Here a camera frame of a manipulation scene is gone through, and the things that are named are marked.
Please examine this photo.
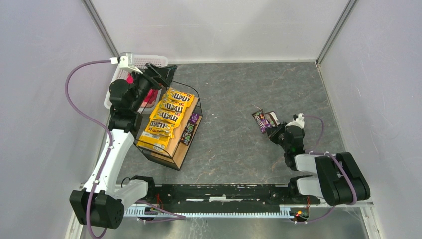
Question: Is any yellow candy bag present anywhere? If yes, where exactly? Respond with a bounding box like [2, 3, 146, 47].
[150, 108, 184, 127]
[159, 98, 188, 116]
[145, 119, 174, 138]
[165, 87, 195, 107]
[136, 131, 171, 152]

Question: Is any brown candy bag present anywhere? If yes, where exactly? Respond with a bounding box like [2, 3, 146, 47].
[264, 111, 281, 127]

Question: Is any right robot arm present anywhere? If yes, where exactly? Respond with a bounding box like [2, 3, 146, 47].
[266, 123, 371, 206]

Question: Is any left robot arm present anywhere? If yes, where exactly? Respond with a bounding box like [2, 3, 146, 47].
[70, 63, 177, 229]

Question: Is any yellow candy bag on shelf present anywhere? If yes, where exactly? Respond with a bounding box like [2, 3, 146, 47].
[165, 87, 195, 107]

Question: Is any small purple candy bag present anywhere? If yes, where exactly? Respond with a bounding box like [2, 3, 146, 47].
[189, 113, 201, 124]

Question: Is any pink cloth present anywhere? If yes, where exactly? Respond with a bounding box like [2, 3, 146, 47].
[141, 89, 159, 108]

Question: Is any left corner aluminium profile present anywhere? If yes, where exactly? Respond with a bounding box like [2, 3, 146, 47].
[81, 0, 120, 57]

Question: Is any corner aluminium profile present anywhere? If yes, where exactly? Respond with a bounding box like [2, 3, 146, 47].
[81, 0, 120, 57]
[315, 0, 358, 68]

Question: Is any right corner aluminium profile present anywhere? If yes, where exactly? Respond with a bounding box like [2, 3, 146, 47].
[315, 0, 358, 68]

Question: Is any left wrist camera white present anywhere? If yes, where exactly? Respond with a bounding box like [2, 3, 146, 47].
[110, 52, 143, 74]

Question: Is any wooden wire shelf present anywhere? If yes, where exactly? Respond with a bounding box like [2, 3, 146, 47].
[135, 85, 202, 170]

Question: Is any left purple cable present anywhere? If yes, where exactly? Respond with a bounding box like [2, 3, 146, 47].
[64, 59, 114, 239]

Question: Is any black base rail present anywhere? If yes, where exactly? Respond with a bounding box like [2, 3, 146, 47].
[144, 184, 321, 213]

